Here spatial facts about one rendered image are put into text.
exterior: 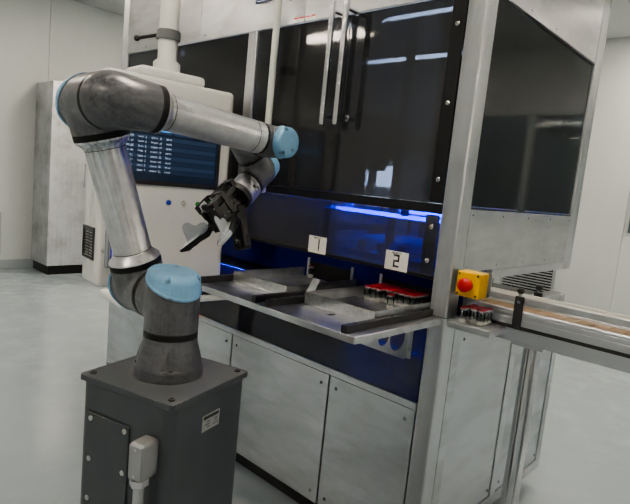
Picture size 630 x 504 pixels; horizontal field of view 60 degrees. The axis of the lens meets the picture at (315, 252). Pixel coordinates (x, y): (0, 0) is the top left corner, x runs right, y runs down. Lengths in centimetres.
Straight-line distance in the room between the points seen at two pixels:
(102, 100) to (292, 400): 135
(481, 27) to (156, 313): 113
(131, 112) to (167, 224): 103
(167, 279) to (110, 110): 35
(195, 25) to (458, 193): 152
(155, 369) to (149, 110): 52
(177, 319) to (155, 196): 95
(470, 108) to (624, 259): 469
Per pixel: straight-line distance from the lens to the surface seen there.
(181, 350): 119
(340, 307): 152
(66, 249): 640
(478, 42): 165
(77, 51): 695
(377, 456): 189
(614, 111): 632
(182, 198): 211
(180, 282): 116
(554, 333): 162
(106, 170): 123
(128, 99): 111
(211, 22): 255
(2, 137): 660
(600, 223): 623
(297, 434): 212
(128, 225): 125
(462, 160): 160
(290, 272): 202
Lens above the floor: 123
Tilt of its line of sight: 7 degrees down
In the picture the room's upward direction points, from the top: 6 degrees clockwise
